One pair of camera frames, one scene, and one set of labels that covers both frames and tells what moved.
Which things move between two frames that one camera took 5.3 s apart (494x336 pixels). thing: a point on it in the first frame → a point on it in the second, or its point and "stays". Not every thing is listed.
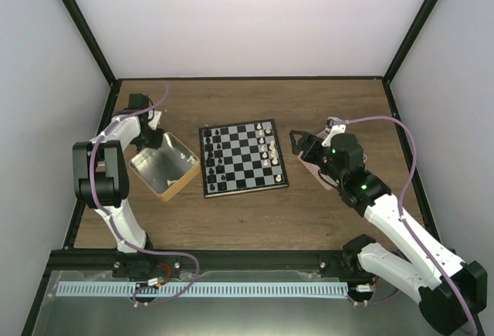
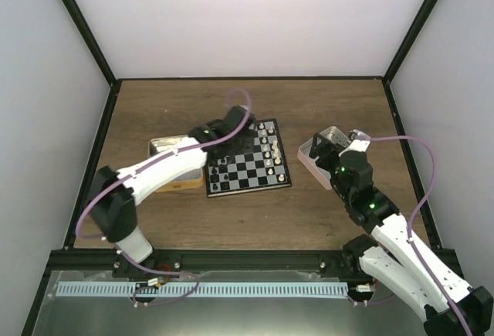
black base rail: x=209 y=259 stays
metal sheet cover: x=366 y=311 stays
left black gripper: x=156 y=143 → x=247 y=147
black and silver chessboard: x=241 y=157 stays
